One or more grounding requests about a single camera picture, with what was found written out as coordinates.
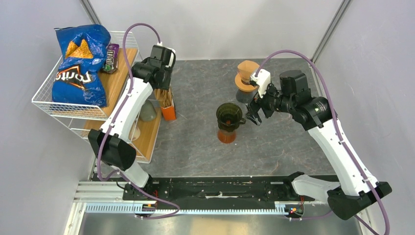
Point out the purple candy packet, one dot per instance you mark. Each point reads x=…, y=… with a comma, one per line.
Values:
x=111, y=63

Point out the orange liquid glass beaker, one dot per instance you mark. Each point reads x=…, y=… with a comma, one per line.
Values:
x=225, y=136

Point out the blue Doritos chip bag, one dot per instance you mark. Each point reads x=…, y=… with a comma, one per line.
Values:
x=84, y=52

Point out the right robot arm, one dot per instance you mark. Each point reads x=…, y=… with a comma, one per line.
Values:
x=356, y=188

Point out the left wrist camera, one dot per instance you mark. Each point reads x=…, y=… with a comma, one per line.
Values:
x=168, y=57

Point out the clear glass dripper cone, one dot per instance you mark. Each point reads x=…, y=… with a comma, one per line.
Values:
x=246, y=79

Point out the white wire shelf rack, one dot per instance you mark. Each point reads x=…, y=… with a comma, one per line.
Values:
x=80, y=119

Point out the dark green ceramic dripper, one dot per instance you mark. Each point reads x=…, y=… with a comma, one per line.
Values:
x=229, y=117

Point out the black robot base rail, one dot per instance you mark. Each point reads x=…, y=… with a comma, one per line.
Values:
x=213, y=193

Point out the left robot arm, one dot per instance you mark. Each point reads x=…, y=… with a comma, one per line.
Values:
x=110, y=142

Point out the dark glass carafe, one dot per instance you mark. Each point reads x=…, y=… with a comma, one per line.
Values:
x=244, y=97

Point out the cream bottle on shelf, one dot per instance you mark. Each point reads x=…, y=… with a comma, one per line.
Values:
x=134, y=131

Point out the brown paper coffee filter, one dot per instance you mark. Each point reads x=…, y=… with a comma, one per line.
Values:
x=246, y=68

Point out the orange filter holder box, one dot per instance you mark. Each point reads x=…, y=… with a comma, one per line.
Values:
x=169, y=113

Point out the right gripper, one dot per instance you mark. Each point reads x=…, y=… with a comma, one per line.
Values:
x=254, y=106

